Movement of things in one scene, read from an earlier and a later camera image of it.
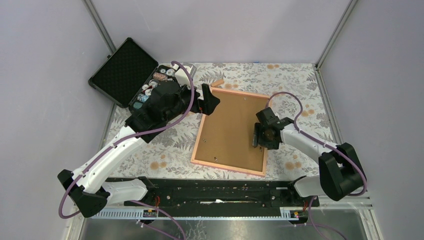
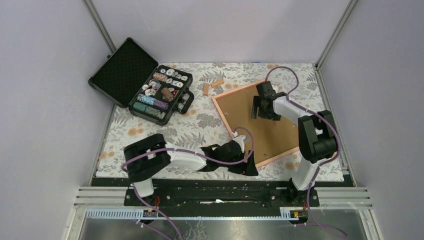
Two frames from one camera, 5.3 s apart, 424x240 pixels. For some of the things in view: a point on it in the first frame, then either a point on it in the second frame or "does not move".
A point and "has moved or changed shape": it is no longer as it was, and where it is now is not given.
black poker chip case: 128,75 does not move
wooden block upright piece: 217,83 does not move
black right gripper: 273,145 -> 256,103
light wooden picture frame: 230,168 has moved or changed shape
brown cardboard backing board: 227,136 has moved or changed shape
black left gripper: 207,105 -> 248,168
